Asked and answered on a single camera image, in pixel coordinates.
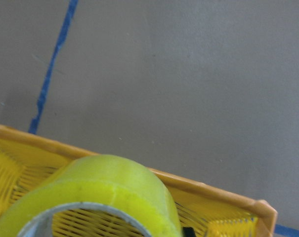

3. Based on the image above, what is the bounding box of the yellow woven basket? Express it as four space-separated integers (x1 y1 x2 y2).
0 125 277 237

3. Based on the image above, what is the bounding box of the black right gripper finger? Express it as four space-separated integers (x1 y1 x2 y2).
183 227 196 237

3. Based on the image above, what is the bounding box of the yellow tape roll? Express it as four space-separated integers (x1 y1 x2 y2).
0 155 183 237

